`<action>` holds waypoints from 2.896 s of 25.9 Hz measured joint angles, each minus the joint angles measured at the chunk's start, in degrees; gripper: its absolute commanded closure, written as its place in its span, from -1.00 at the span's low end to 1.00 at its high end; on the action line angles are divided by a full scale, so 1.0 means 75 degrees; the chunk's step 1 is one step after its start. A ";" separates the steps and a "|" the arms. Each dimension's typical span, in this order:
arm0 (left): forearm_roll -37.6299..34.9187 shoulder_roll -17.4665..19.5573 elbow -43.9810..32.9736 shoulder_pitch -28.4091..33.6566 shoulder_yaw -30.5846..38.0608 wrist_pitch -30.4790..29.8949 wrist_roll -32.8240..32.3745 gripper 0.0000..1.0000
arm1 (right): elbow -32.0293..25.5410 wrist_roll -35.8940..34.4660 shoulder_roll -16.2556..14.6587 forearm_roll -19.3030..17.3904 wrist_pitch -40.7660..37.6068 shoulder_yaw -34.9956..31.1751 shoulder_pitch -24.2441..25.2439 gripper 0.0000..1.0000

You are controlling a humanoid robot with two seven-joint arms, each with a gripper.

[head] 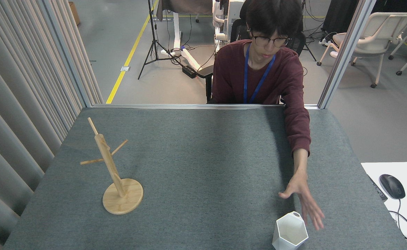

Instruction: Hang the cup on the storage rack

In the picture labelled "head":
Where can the person's left hand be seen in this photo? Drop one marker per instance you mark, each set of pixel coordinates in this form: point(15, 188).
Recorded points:
point(302, 191)

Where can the white hexagonal cup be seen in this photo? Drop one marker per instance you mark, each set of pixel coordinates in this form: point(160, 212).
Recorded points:
point(286, 239)

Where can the person's left forearm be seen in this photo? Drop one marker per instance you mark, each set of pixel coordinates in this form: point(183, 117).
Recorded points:
point(298, 128)

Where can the wooden cup storage rack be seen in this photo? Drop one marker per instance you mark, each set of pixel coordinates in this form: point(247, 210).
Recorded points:
point(121, 199)

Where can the flat black device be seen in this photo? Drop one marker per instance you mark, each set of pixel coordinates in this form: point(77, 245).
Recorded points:
point(377, 189)

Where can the black computer mouse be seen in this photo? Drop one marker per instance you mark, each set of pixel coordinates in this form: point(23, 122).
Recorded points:
point(392, 186)

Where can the person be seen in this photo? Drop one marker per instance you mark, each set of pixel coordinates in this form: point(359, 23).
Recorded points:
point(231, 73)

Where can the white power strip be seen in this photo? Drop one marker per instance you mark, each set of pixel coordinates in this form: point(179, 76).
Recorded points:
point(325, 41)

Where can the person's glasses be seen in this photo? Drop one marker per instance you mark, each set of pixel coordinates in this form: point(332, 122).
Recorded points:
point(269, 41)

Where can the black office chair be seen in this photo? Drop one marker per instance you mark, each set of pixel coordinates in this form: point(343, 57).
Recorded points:
point(205, 71)

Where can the black power strip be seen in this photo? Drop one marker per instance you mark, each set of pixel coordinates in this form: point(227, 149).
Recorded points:
point(189, 71)

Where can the white office chair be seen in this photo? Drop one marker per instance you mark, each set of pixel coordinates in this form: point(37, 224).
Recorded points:
point(377, 33)

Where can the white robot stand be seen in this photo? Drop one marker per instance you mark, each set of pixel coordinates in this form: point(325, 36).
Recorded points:
point(220, 21)

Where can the white desk leg stand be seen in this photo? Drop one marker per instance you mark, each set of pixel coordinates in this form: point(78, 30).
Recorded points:
point(177, 31)

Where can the metal floor plate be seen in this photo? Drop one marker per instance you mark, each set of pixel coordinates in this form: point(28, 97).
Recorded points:
point(125, 68)

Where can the cardboard box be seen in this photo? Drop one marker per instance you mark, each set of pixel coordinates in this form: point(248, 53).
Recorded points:
point(74, 13)

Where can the beige pleated curtain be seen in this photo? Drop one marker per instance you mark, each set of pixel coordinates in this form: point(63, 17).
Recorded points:
point(19, 104)

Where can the silver frame rail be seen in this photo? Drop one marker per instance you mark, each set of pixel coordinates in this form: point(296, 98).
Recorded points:
point(189, 106)

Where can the silver frame post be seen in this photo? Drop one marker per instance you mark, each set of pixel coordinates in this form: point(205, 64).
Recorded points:
point(346, 52)
point(67, 55)

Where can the black camera tripod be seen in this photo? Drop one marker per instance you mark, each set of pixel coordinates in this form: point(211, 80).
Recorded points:
point(153, 41)

